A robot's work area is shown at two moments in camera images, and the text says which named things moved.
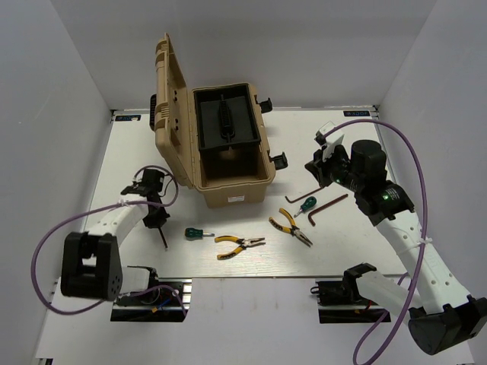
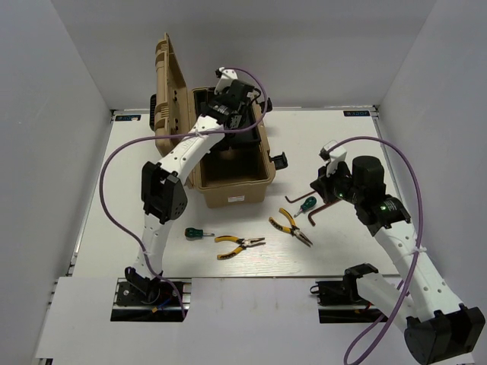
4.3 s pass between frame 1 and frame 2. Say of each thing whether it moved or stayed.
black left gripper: moved
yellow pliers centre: stayed
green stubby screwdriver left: stayed
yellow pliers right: stayed
